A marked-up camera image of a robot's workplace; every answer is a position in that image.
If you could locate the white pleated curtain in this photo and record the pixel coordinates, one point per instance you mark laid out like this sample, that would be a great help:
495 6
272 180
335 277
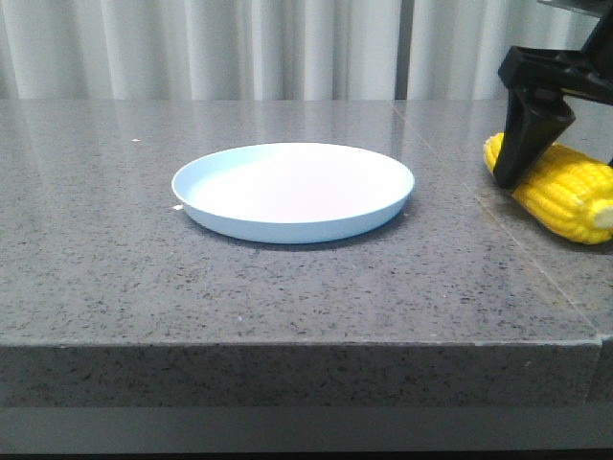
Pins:
272 50

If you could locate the yellow corn cob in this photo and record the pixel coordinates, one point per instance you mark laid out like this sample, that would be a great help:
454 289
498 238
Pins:
570 194

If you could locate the light blue round plate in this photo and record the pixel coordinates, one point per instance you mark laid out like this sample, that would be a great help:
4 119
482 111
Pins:
293 193

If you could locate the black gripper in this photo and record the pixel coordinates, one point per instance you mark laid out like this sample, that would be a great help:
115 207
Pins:
537 113

